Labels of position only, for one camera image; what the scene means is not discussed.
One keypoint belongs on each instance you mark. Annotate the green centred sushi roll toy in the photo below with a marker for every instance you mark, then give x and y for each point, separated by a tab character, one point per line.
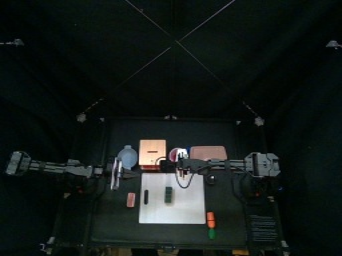
168	195

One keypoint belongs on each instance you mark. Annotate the black panel with white label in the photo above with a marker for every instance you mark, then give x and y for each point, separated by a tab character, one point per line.
262	226

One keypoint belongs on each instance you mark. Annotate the orange toy carrot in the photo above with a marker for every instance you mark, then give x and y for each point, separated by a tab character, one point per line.
210	220

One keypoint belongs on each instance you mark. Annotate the red wooden drawer box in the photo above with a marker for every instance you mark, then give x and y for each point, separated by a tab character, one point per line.
152	151

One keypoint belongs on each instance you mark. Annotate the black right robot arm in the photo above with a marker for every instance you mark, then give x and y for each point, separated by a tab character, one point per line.
235	164

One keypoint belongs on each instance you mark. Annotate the salmon nigiri sushi toy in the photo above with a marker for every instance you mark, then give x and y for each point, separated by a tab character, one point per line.
131	200

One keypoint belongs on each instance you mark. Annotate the brown rectangular tray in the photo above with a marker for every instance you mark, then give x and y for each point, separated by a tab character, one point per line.
208	152

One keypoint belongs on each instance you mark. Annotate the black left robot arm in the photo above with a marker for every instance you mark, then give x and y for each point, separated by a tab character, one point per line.
48	166

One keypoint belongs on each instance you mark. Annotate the blue plastic utensil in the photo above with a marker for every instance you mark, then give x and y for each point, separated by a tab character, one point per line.
188	150

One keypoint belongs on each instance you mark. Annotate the grey bowl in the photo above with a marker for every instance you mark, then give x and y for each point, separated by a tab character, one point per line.
128	157

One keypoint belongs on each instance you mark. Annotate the grey frame clamp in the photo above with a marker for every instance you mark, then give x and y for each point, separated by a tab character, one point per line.
168	117
80	117
259	121
332	44
14	42

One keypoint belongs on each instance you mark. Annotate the white plastic cutting board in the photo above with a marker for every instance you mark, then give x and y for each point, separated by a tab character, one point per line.
187	206

